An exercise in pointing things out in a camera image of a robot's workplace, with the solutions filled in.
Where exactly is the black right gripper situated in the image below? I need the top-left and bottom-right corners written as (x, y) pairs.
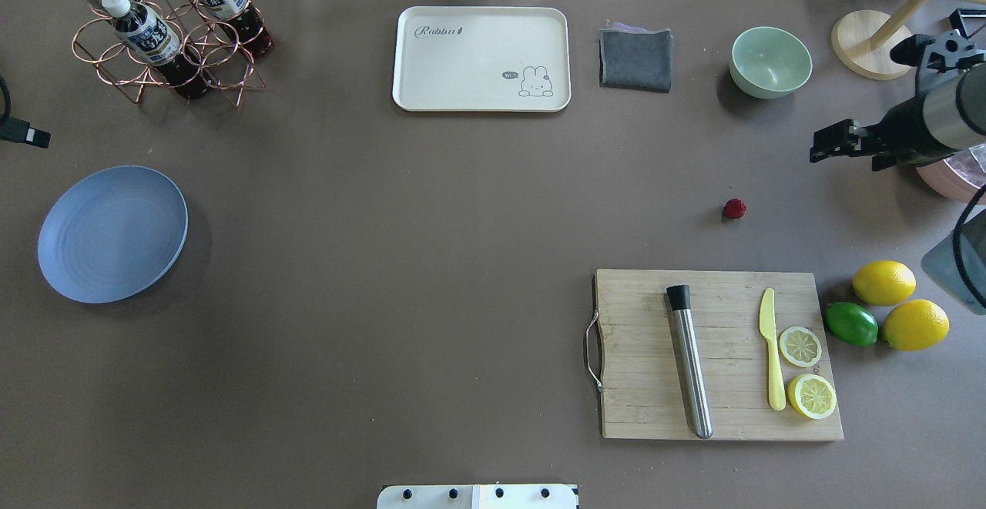
top-left (809, 101), bottom-right (937, 172)

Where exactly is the green bowl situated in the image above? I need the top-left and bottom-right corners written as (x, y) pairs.
top-left (729, 27), bottom-right (813, 99)

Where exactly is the pink bowl with ice cubes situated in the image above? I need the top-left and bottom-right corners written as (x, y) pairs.
top-left (917, 143), bottom-right (985, 203)

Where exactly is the red strawberry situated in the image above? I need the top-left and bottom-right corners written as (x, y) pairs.
top-left (722, 198), bottom-right (747, 221)

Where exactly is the green lime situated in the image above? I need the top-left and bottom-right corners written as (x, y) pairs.
top-left (824, 301), bottom-right (880, 347)

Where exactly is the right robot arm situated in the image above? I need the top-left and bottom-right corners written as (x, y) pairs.
top-left (810, 65), bottom-right (985, 315)

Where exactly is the lemon half slice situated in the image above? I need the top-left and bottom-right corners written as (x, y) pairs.
top-left (778, 326), bottom-right (823, 368)
top-left (786, 373), bottom-right (837, 419)

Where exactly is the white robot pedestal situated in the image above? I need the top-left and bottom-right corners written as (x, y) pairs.
top-left (376, 482), bottom-right (580, 508)

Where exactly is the yellow lemon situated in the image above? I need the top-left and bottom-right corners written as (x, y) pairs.
top-left (883, 300), bottom-right (950, 351)
top-left (851, 260), bottom-right (917, 306)

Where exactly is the blue plate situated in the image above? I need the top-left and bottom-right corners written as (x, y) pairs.
top-left (36, 166), bottom-right (188, 304)

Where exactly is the cream rabbit tray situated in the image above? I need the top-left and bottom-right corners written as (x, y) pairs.
top-left (391, 6), bottom-right (572, 112)

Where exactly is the wooden cup tree stand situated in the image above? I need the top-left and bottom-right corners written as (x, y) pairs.
top-left (830, 0), bottom-right (985, 81)

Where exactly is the yellow plastic knife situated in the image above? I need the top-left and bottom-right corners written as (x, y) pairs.
top-left (758, 287), bottom-right (786, 411)

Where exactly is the steel muddler black tip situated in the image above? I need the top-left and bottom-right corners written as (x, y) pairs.
top-left (666, 284), bottom-right (714, 440)

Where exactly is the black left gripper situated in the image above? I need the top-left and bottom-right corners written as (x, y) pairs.
top-left (1, 78), bottom-right (52, 149)

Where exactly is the grey folded cloth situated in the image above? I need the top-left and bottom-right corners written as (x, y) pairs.
top-left (599, 22), bottom-right (675, 94)

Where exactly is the wooden cutting board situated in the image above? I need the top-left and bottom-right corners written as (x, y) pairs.
top-left (594, 268), bottom-right (843, 442)

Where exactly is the copper wire bottle rack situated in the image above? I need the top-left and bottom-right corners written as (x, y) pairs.
top-left (72, 0), bottom-right (274, 105)

